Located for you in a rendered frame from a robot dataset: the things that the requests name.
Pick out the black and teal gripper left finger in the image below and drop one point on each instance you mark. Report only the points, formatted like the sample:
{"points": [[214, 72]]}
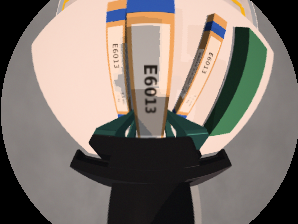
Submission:
{"points": [[119, 126]]}

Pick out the brown cardboard box with blue bands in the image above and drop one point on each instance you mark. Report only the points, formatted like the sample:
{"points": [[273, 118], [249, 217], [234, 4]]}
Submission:
{"points": [[116, 43]]}

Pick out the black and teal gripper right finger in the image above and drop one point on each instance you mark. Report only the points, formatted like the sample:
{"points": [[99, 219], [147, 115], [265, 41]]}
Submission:
{"points": [[185, 127]]}

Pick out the dark green flat box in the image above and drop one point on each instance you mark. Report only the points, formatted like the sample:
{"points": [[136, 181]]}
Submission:
{"points": [[242, 82]]}

